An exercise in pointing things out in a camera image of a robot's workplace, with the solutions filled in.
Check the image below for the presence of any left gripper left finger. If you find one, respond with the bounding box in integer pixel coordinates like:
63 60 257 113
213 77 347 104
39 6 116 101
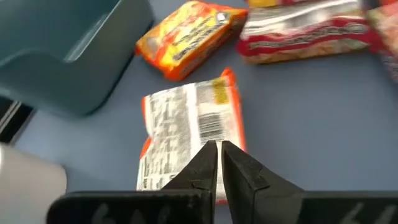
46 140 218 224

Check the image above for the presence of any grey-blue plastic bin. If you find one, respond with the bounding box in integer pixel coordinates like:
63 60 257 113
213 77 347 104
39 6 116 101
0 0 155 118

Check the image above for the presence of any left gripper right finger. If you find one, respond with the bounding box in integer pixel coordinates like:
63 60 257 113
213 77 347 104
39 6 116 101
221 140 398 224

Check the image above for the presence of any red beef ramen pack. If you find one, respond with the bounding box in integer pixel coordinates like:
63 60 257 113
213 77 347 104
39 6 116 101
236 0 379 65
366 1 398 83

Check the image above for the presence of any orange chicken ramen pack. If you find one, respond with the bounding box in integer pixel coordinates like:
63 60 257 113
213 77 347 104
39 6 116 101
136 67 247 205
134 0 249 82

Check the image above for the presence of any snake plant in white pot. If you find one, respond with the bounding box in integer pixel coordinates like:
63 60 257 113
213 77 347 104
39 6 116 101
0 143 68 224

